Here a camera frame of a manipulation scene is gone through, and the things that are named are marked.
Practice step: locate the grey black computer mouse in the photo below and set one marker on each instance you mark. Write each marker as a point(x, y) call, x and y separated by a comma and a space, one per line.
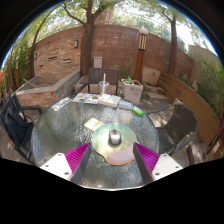
point(114, 137)

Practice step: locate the dark wicker chair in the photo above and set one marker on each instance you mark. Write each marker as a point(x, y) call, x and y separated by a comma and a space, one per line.
point(180, 125)

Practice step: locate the wooden garden lamp post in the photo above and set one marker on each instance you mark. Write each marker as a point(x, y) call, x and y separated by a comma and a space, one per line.
point(140, 56)

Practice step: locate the black wall lamp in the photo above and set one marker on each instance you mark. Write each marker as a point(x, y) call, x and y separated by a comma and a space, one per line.
point(76, 44)
point(35, 56)

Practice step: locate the black folding chair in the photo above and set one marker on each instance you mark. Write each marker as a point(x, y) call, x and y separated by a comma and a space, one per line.
point(15, 126)

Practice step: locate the yellow card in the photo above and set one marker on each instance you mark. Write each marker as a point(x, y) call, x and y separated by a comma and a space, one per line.
point(92, 124)

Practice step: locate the dark slatted wooden chair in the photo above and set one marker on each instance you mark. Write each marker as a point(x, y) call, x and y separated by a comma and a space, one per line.
point(111, 75)

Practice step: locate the grey wall box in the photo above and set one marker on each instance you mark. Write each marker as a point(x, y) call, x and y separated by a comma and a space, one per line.
point(98, 62)

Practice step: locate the beige stone slab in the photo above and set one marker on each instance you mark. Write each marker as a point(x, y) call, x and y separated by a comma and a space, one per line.
point(151, 76)

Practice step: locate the thick pale book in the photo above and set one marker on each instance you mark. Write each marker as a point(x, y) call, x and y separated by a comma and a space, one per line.
point(109, 100)

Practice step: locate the thin blue booklet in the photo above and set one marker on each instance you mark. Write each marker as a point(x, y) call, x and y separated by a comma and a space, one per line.
point(125, 105)

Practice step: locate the forked tree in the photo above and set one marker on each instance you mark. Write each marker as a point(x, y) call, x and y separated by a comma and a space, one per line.
point(86, 46)

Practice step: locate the white square planter with plant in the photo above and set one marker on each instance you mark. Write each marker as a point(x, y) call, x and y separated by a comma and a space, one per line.
point(133, 93)

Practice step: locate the curved wooden bench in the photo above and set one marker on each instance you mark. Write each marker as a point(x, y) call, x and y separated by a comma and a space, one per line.
point(190, 100)

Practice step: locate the small green tube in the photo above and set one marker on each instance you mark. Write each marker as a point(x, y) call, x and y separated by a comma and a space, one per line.
point(138, 111)

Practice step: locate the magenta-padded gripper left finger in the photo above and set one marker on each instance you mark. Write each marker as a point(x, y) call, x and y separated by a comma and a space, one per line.
point(58, 165)

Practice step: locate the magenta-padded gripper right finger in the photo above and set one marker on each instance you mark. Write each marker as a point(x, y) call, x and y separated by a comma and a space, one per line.
point(165, 165)

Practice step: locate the slim tree trunk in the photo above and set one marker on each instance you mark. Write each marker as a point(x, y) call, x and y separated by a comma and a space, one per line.
point(172, 50)

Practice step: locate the stone brick counter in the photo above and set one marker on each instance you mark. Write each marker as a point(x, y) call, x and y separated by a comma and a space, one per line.
point(61, 88)

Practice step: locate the colourful printed brochure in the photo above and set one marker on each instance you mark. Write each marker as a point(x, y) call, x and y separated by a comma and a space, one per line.
point(85, 98)

